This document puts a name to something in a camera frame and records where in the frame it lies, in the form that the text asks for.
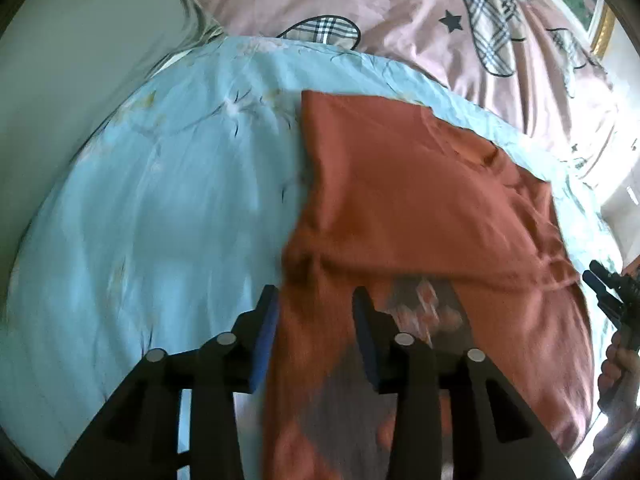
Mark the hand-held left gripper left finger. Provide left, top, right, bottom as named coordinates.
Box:
left=55, top=284, right=280, bottom=480

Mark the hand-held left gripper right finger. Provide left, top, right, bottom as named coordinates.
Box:
left=352, top=287, right=577, bottom=480

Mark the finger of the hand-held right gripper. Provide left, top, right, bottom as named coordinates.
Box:
left=582, top=260, right=627, bottom=322

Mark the orange t-shirt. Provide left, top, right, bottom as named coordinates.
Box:
left=262, top=90, right=594, bottom=480

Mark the person's right hand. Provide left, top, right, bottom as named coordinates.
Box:
left=597, top=332, right=640, bottom=411

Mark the light blue floral blanket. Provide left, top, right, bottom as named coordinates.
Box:
left=9, top=36, right=626, bottom=478

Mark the pink plaid-heart duvet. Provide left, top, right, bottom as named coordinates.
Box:
left=162, top=0, right=626, bottom=191

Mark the gold picture frame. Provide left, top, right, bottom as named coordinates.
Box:
left=590, top=2, right=615, bottom=56

